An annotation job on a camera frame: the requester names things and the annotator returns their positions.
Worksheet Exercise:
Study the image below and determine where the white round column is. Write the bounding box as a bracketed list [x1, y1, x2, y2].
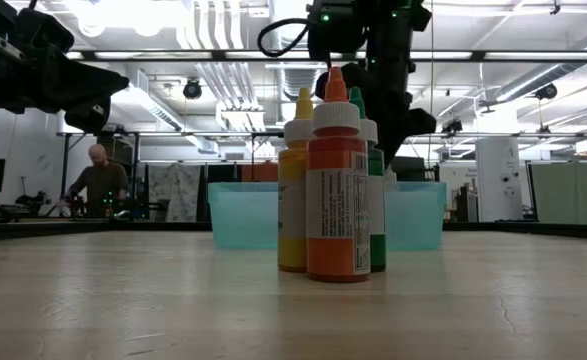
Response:
[474, 137, 523, 224]

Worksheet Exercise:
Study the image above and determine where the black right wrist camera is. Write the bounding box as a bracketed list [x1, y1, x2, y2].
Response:
[306, 0, 369, 61]

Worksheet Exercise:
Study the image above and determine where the large green food coloring bottle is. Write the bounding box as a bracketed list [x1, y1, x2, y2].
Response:
[348, 85, 388, 274]

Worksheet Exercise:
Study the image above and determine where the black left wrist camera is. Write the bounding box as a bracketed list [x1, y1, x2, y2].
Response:
[15, 7, 77, 51]

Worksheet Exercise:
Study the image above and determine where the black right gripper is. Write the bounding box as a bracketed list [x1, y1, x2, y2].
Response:
[315, 59, 437, 169]

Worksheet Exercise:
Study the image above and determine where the translucent teal plastic tray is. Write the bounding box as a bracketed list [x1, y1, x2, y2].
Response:
[207, 180, 448, 251]

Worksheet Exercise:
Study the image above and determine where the large orange food coloring bottle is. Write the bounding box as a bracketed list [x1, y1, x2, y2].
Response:
[305, 65, 373, 284]

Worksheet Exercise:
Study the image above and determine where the black metal rack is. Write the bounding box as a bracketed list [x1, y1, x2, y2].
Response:
[92, 132, 142, 221]

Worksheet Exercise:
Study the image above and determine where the orange panel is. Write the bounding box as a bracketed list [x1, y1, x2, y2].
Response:
[241, 162, 280, 184]

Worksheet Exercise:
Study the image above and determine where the black ceiling spotlight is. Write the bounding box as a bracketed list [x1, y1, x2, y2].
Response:
[440, 118, 464, 136]
[533, 82, 559, 101]
[181, 77, 204, 101]

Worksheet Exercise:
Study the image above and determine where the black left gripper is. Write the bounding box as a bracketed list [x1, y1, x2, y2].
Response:
[0, 44, 130, 134]

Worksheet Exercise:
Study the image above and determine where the black aluminium rig frame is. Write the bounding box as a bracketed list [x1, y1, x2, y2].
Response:
[0, 218, 587, 242]

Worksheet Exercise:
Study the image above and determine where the thin hanging cable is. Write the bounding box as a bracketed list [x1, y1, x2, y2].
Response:
[426, 0, 437, 169]

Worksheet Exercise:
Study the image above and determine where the person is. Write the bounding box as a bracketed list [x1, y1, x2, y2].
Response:
[65, 143, 130, 221]

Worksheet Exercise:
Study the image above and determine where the black-framed LED light bar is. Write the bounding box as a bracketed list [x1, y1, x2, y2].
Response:
[65, 48, 587, 63]

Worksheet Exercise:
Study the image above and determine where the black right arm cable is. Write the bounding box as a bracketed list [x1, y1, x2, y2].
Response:
[256, 17, 314, 59]

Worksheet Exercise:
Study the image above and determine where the green partition panel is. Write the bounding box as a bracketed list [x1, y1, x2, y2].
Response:
[527, 162, 587, 225]

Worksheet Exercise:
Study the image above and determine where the grey patterned curtain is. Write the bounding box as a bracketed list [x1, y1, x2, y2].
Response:
[147, 163, 202, 223]

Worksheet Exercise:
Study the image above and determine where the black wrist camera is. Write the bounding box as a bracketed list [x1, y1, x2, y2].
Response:
[306, 0, 369, 61]
[15, 7, 77, 51]

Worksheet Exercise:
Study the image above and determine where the dark monitor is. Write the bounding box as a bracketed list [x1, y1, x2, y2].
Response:
[392, 155, 427, 182]

